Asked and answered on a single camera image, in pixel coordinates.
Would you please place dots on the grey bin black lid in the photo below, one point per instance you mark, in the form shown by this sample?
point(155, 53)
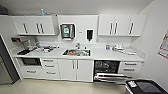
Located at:
point(146, 86)

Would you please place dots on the wide white drawer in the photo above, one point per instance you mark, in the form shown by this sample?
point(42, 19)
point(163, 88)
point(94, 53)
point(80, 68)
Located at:
point(31, 71)

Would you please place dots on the stainless steel dishwasher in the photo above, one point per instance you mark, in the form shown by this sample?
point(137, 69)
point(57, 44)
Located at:
point(108, 71)

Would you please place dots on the chrome faucet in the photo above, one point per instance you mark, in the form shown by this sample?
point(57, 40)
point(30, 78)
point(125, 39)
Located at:
point(77, 45)

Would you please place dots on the black soap dispenser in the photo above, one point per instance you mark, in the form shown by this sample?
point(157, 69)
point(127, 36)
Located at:
point(90, 35)

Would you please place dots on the white three-drawer unit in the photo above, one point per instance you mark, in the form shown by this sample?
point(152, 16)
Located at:
point(50, 68)

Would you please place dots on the white dishes on counter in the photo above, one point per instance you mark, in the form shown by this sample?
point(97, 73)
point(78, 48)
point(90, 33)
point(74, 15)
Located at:
point(130, 51)

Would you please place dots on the built-in black microwave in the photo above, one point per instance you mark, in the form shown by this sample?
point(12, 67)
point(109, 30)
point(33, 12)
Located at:
point(31, 61)

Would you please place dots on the blue spray bottle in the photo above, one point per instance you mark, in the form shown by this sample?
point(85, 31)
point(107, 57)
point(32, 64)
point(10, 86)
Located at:
point(42, 12)

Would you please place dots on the steel paper towel dispenser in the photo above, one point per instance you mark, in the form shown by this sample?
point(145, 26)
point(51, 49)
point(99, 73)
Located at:
point(67, 32)

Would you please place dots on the stainless steel sink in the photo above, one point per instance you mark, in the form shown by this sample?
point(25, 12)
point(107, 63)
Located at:
point(76, 52)

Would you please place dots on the stainless steel refrigerator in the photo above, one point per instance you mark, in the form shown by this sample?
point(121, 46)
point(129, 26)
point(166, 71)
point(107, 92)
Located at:
point(6, 63)

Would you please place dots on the narrow white drawer unit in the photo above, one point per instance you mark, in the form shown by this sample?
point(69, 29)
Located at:
point(130, 68)

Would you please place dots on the white two-door sink cabinet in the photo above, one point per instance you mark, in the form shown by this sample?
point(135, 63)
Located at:
point(76, 69)

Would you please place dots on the blue dish soap bottle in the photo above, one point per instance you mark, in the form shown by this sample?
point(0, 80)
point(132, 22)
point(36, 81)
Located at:
point(107, 46)

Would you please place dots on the black coffee machine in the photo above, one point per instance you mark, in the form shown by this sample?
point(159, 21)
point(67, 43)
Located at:
point(21, 42)

